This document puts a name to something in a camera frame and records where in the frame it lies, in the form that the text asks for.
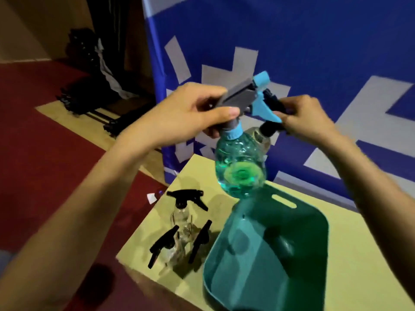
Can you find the yellow floor mat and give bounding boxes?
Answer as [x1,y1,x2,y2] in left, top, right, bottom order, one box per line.
[35,100,170,187]

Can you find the blue banner white pattern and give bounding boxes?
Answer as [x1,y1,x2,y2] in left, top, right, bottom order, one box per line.
[142,0,415,213]

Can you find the white cloth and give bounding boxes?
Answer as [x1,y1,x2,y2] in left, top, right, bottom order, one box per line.
[97,38,137,100]

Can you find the dark curtain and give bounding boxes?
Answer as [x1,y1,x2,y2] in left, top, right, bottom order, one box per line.
[85,0,131,79]

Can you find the black tripod equipment pile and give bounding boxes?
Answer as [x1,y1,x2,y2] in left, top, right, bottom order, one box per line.
[57,27,157,138]

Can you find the person's left hand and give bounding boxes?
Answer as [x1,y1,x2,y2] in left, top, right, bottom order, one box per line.
[125,82,241,152]

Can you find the teal plastic basin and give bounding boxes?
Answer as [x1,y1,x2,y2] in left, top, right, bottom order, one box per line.
[203,183,330,311]

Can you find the clear spray bottle black head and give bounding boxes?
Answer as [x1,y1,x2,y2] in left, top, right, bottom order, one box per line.
[187,220,213,265]
[148,225,189,273]
[166,189,209,231]
[245,89,292,156]

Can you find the blue spray bottle grey head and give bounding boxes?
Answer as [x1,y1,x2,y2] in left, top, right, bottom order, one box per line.
[212,71,283,199]

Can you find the person's right hand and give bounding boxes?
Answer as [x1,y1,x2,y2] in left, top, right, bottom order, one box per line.
[272,95,341,147]

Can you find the person's right forearm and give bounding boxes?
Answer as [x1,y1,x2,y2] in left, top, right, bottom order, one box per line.
[324,132,415,303]

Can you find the person's left forearm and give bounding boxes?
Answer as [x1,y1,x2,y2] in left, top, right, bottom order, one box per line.
[0,126,153,311]

